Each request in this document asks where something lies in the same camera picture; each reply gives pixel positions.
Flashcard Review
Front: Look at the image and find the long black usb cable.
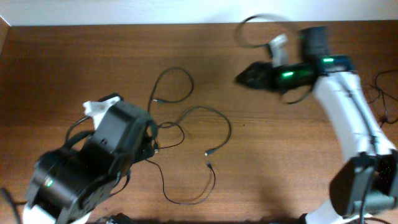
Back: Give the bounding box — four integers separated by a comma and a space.
155, 105, 233, 156

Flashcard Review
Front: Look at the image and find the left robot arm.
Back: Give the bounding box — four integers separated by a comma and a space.
23, 101, 157, 223

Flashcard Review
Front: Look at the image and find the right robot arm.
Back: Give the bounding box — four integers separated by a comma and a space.
235, 26, 397, 223

